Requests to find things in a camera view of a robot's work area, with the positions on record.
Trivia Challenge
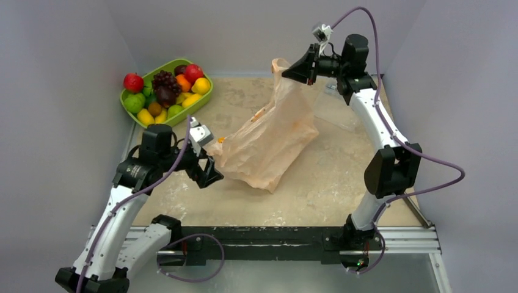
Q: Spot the dark purple grape bunch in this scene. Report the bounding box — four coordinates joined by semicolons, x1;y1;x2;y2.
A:
151;70;182;96

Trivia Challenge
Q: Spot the translucent orange plastic bag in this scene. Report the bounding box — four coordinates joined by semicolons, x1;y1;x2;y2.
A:
206;58;319;193

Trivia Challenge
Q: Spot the green plastic fruit basket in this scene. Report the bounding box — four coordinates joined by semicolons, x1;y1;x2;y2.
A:
119;59;213;128

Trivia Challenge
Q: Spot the clear plastic screw box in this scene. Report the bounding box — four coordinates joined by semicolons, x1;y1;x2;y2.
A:
313;78;360;132

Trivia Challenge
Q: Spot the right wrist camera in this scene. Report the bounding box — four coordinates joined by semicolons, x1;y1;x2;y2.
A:
312;23;333;45

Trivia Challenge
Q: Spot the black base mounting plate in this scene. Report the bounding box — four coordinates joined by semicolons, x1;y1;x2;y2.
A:
158;225;384;268

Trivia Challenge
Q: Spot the green pear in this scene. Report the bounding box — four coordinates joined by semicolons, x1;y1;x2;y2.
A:
167;104;184;119

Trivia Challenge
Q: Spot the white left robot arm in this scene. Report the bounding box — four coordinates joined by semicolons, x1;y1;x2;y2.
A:
55;118;223;292

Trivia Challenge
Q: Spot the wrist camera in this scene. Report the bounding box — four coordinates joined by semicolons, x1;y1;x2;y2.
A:
312;23;333;45
189;117;214;156

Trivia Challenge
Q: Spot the brown kiwi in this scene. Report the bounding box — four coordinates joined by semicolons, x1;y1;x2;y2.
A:
147;101;162;117

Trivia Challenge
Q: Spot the yellow lemon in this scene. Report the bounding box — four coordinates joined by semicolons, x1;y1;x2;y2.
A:
191;78;212;96

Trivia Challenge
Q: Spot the orange tangerine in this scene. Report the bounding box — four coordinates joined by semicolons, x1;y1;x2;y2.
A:
175;74;192;92

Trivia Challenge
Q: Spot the red apple outside basket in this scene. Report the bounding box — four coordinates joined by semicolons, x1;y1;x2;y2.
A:
123;73;145;93

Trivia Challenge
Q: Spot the dark red plum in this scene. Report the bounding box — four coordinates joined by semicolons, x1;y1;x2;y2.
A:
156;87;178;108

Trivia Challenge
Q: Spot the front aluminium rail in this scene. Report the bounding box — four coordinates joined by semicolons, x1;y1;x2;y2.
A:
84;225;442;256

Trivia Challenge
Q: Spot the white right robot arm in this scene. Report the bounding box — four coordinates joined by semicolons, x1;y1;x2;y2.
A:
282;32;421;248

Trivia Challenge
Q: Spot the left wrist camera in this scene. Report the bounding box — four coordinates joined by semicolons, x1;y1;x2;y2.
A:
189;117;214;156

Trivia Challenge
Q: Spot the green bumpy custard apple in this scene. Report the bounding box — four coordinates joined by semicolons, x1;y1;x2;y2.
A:
123;93;146;114

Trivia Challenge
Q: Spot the yellow mango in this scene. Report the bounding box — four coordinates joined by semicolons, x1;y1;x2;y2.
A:
136;108;155;128

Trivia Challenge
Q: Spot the red apple in basket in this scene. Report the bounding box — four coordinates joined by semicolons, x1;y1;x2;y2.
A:
184;63;205;84

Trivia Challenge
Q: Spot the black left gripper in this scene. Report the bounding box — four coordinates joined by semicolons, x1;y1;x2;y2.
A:
159;139;223;187

